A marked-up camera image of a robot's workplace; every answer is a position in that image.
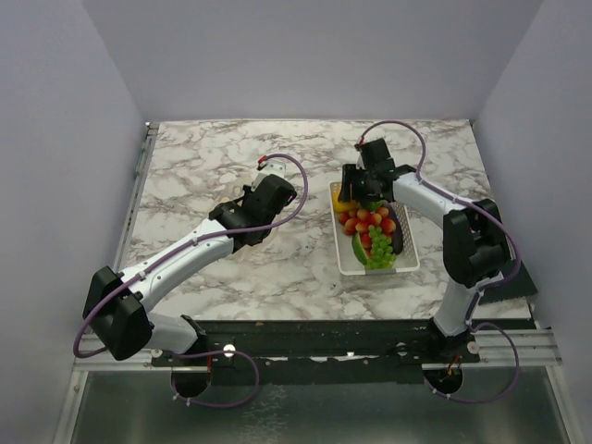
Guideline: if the yellow lemon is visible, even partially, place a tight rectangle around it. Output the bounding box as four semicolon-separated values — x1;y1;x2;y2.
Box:
331;191;357;214

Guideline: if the clear zip top bag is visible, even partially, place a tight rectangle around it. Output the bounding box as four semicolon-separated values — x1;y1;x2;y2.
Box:
210;185;272;253

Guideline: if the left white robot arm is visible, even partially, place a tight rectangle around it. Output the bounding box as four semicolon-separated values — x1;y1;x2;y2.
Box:
83;174;297;365

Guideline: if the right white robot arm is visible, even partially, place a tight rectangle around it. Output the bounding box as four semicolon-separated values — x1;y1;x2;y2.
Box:
339;139;511;362

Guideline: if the green lime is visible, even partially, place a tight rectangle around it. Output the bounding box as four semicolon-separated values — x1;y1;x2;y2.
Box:
365;201;382;211

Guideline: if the red strawberry pile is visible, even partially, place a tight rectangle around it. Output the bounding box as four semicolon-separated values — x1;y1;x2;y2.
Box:
338;206;395;250

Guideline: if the watermelon slice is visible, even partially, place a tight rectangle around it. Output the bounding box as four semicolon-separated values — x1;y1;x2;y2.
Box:
351;233;370;266

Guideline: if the purple eggplant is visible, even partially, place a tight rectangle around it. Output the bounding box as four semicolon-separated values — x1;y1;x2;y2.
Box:
387;203;404;255

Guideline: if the white plastic basket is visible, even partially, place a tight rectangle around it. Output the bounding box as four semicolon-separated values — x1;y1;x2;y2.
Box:
329;182;419;276

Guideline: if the green grape bunch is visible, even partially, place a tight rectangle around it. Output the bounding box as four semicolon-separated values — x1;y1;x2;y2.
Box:
366;226;396;269

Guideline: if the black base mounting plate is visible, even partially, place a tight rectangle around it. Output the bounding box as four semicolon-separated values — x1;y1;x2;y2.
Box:
152;320;479;385

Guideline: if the black foam pad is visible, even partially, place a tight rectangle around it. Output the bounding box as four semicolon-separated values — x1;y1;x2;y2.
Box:
478;263;538;306

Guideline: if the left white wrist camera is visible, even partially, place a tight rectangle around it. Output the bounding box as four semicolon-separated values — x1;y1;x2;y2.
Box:
256;158;287;179

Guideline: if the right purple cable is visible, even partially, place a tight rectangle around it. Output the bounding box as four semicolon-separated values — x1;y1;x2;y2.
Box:
355;119;522;403

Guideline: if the aluminium rail frame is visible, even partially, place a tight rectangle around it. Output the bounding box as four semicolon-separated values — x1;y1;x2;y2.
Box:
55;120;563;440

